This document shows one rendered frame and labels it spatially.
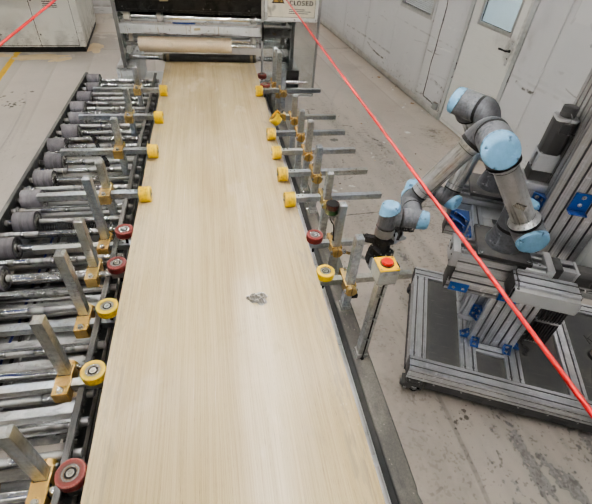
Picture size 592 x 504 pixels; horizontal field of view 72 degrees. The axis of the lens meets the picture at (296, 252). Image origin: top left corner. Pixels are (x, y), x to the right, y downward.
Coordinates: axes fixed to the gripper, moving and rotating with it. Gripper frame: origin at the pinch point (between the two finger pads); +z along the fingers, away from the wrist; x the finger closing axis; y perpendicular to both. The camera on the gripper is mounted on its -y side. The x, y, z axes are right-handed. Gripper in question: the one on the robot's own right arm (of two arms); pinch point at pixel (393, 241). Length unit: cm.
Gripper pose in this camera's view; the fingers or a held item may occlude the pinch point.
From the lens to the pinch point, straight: 213.8
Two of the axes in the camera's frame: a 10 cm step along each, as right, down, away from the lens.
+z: -0.7, 7.5, 6.6
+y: 9.8, -0.7, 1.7
